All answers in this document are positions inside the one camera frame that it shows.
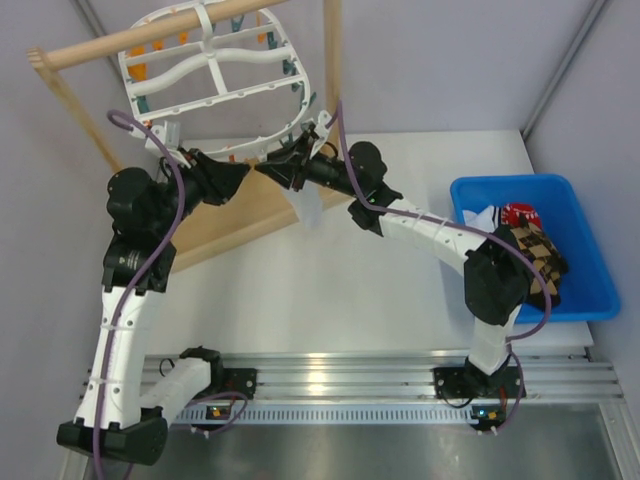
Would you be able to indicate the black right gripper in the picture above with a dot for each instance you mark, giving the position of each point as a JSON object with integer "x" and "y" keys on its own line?
{"x": 289, "y": 164}

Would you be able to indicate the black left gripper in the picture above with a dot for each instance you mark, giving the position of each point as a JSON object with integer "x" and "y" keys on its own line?
{"x": 218, "y": 180}

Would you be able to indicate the white sock black stripes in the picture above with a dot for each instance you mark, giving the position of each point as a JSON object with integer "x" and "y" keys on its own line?
{"x": 307, "y": 204}

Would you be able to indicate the white plastic sock hanger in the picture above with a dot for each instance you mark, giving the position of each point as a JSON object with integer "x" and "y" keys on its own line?
{"x": 237, "y": 86}

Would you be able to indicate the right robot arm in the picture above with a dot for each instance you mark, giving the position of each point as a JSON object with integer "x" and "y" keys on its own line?
{"x": 495, "y": 275}

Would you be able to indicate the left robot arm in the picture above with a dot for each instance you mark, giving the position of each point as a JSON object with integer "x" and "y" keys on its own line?
{"x": 130, "y": 310}

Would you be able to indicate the wooden hanger stand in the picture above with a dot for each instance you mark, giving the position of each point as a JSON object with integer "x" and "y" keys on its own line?
{"x": 258, "y": 208}

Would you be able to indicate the orange clothes peg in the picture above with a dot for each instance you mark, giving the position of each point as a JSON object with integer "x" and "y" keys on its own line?
{"x": 137, "y": 71}

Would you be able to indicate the red white patterned sock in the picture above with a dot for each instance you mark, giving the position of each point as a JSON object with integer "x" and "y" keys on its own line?
{"x": 520, "y": 215}

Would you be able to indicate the brown argyle sock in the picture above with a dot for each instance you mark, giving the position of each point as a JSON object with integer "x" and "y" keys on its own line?
{"x": 537, "y": 247}

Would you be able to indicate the blue plastic bin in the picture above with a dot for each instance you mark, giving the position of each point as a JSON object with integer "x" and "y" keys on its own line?
{"x": 587, "y": 292}

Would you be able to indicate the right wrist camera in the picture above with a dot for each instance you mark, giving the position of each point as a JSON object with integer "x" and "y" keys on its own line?
{"x": 319, "y": 129}

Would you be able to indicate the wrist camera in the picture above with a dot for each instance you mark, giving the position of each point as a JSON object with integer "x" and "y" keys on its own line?
{"x": 319, "y": 129}
{"x": 168, "y": 132}

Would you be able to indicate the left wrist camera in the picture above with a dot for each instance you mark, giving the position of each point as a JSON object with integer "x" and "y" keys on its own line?
{"x": 168, "y": 132}

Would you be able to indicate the aluminium mounting rail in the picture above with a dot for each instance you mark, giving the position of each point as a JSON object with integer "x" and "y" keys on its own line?
{"x": 343, "y": 390}

